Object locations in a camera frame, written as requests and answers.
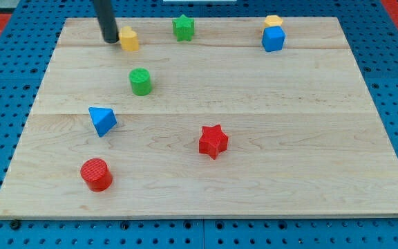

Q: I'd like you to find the blue cube block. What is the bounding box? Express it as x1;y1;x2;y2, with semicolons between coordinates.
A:
261;26;286;52

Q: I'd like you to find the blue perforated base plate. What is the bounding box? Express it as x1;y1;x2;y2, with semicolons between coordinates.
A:
0;1;398;248

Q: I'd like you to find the yellow hexagon block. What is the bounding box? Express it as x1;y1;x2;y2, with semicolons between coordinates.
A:
262;15;283;32

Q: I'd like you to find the red star block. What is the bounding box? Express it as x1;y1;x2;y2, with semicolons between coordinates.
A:
198;124;229;160

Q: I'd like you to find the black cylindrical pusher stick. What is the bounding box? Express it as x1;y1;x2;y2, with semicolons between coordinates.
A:
93;0;119;44

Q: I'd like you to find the light wooden board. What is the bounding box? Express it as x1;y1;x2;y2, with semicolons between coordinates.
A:
0;17;398;220

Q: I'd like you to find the green cylinder block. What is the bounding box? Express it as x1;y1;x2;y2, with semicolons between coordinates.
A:
129;68;152;96

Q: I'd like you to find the green star block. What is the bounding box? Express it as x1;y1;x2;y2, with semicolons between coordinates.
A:
172;14;195;42

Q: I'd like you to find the red cylinder block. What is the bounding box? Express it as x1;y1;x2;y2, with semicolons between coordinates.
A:
80;158;113;192

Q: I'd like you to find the blue triangle block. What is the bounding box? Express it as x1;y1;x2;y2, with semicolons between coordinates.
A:
88;107;117;137

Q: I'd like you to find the yellow heart block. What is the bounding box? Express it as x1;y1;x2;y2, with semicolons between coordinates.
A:
119;26;140;52

